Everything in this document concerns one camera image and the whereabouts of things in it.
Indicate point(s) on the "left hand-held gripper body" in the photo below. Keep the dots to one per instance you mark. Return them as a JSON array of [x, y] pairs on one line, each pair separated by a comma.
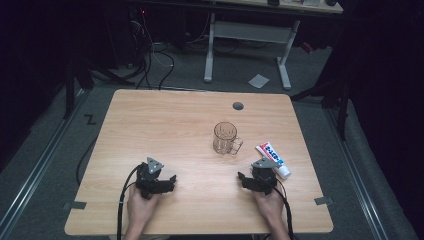
[[148, 181]]

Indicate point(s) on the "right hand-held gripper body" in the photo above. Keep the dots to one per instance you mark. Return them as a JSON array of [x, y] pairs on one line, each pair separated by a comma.
[[265, 178]]

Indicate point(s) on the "white toothpaste tube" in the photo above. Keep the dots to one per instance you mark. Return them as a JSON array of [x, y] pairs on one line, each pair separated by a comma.
[[271, 155]]

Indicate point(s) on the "clear glass mug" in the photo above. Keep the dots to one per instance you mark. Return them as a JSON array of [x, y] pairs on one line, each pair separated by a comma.
[[224, 141]]

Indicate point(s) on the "person's left hand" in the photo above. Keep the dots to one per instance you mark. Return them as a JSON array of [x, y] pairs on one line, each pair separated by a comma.
[[141, 208]]

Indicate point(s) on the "person's right hand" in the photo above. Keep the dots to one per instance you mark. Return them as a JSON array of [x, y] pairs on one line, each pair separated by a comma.
[[270, 206]]

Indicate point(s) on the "grey tape piece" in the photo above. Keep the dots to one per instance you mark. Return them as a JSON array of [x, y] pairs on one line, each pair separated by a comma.
[[76, 205], [323, 200]]

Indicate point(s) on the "grey paper sheet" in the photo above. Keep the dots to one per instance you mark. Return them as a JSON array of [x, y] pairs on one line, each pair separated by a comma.
[[258, 81]]

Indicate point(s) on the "black metal stand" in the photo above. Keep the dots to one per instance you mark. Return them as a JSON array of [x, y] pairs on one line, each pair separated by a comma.
[[70, 90], [341, 106]]

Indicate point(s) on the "small red object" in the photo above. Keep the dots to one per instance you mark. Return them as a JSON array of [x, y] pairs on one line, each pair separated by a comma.
[[307, 47]]

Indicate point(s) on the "black computer tower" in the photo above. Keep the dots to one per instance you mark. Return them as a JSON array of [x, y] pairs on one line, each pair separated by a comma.
[[138, 36]]

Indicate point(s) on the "white-legged desk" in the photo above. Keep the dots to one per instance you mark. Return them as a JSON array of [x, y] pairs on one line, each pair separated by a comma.
[[248, 31]]

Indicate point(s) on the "metal floor rail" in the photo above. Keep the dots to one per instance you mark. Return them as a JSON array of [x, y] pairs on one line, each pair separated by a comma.
[[356, 170], [36, 173]]

